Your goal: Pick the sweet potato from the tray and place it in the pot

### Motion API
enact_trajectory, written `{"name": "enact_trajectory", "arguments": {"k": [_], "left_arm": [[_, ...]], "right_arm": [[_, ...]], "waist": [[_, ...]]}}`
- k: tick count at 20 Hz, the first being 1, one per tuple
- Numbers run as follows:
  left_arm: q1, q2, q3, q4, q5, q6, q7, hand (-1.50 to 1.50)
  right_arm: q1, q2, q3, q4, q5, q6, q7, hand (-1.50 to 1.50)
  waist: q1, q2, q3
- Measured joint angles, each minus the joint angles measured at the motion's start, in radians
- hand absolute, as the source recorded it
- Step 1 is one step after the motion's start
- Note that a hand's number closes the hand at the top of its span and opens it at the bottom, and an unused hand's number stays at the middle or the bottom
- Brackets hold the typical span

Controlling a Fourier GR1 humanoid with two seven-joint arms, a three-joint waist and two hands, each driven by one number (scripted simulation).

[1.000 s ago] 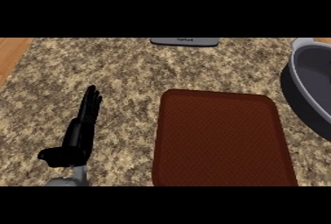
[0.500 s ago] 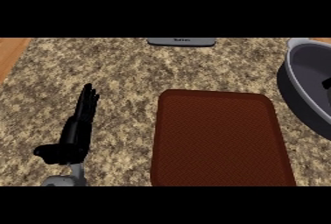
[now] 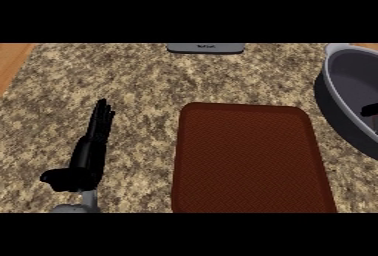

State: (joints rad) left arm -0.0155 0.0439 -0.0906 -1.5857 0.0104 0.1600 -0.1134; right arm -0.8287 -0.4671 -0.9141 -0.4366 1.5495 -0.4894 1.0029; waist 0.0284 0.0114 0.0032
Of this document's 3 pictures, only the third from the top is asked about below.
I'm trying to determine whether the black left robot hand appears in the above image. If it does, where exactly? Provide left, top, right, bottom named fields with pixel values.
left=38, top=98, right=117, bottom=193

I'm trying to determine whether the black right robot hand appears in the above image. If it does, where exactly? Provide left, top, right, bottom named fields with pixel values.
left=360, top=102, right=378, bottom=118

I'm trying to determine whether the grey pot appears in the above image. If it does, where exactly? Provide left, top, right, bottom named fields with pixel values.
left=313, top=43, right=378, bottom=160

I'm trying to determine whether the dark red tray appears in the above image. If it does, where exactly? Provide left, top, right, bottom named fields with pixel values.
left=170, top=102, right=340, bottom=214

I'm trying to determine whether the grey appliance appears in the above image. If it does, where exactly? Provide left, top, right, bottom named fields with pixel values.
left=165, top=43, right=247, bottom=55

